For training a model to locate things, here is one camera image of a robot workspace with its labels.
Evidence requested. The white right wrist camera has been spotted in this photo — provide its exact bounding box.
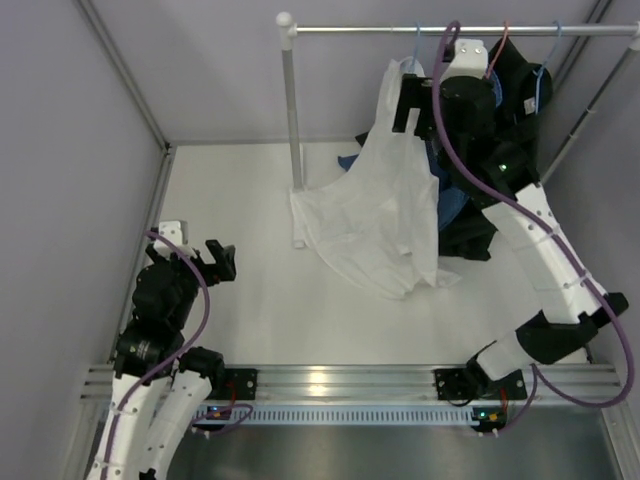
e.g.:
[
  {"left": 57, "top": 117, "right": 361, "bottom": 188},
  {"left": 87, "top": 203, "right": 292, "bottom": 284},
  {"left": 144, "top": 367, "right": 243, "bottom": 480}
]
[{"left": 441, "top": 38, "right": 489, "bottom": 82}]

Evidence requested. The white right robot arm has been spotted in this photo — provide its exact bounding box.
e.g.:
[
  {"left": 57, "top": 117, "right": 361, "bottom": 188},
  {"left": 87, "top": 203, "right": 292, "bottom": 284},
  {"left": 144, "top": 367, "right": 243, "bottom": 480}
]
[{"left": 393, "top": 74, "right": 629, "bottom": 397}]

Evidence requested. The blue plaid shirt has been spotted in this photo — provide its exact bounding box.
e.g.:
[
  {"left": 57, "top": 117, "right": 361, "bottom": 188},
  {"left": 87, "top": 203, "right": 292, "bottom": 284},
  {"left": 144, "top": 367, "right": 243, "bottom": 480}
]
[{"left": 337, "top": 73, "right": 503, "bottom": 231}]

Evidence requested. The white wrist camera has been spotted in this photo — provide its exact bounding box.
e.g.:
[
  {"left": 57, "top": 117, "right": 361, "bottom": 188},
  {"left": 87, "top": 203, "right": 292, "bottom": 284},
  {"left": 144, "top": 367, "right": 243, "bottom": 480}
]
[
  {"left": 150, "top": 220, "right": 195, "bottom": 259},
  {"left": 441, "top": 38, "right": 489, "bottom": 82}
]

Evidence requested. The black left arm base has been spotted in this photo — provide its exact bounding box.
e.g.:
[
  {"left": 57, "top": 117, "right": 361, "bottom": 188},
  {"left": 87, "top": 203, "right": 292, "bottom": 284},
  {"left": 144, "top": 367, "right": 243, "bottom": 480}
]
[{"left": 206, "top": 368, "right": 258, "bottom": 402}]

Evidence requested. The pink hanger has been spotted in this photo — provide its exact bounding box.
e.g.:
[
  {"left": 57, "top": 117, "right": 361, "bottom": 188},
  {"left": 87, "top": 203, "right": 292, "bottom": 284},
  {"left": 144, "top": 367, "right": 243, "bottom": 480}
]
[{"left": 484, "top": 20, "right": 510, "bottom": 80}]

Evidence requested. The grey slotted cable duct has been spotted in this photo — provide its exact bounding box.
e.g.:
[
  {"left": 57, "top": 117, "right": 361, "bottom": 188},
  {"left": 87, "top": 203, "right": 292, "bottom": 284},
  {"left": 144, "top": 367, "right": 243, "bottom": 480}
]
[{"left": 194, "top": 404, "right": 504, "bottom": 427}]

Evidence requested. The black striped shirt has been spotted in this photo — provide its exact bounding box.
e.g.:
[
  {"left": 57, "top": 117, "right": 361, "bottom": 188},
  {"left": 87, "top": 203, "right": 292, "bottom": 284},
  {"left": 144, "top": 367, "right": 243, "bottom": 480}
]
[{"left": 354, "top": 37, "right": 554, "bottom": 261}]

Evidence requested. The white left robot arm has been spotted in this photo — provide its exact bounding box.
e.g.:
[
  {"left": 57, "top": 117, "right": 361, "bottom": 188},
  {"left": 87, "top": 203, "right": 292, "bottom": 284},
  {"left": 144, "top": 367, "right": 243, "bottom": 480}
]
[{"left": 87, "top": 233, "right": 237, "bottom": 479}]

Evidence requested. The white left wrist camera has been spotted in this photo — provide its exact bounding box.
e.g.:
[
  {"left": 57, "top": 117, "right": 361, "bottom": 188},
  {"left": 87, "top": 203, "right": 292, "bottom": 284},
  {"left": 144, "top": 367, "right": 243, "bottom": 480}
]
[{"left": 150, "top": 220, "right": 195, "bottom": 259}]

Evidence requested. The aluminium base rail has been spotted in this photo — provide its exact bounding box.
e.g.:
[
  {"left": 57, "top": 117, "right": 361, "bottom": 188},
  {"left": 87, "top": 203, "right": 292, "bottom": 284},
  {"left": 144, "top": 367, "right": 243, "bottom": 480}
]
[{"left": 79, "top": 363, "right": 626, "bottom": 402}]

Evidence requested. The blue hanger right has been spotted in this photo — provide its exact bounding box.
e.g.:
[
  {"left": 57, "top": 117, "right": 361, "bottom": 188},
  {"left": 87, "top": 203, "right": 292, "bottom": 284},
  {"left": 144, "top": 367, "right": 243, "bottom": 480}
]
[{"left": 534, "top": 20, "right": 563, "bottom": 115}]

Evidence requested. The white shirt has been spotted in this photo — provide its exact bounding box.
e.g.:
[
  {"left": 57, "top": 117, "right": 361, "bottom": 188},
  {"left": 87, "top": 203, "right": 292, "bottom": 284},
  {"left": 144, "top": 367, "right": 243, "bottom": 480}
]
[{"left": 290, "top": 57, "right": 460, "bottom": 300}]

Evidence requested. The silver clothes rack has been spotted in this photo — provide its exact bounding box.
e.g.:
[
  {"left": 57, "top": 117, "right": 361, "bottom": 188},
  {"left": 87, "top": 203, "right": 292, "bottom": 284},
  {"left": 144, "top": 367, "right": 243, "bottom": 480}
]
[{"left": 275, "top": 10, "right": 640, "bottom": 199}]

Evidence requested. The light blue hanger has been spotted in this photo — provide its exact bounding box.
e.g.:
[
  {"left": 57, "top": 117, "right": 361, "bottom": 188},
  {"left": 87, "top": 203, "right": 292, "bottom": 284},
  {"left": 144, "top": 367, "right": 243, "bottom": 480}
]
[{"left": 400, "top": 22, "right": 428, "bottom": 87}]

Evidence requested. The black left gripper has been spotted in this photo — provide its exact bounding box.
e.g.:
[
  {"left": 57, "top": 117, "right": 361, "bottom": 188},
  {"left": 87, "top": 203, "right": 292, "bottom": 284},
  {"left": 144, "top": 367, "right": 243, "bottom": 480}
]
[{"left": 148, "top": 238, "right": 235, "bottom": 328}]

